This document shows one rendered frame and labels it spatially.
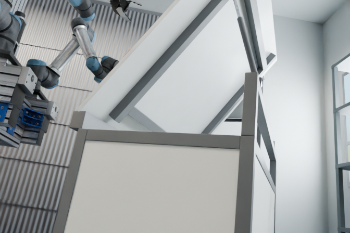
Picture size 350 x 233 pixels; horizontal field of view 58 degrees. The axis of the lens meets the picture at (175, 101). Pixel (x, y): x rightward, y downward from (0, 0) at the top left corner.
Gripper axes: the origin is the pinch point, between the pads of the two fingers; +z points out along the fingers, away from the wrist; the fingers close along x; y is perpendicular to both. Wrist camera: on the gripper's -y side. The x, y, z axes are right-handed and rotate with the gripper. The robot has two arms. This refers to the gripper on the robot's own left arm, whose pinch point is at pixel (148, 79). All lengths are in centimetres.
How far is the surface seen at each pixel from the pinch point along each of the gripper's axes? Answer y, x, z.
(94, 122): 84, -29, 25
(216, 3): 70, 33, 44
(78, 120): 90, -31, 23
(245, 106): 95, -4, 74
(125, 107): 75, -20, 30
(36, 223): -100, -171, -87
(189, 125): 10.0, -15.5, 40.3
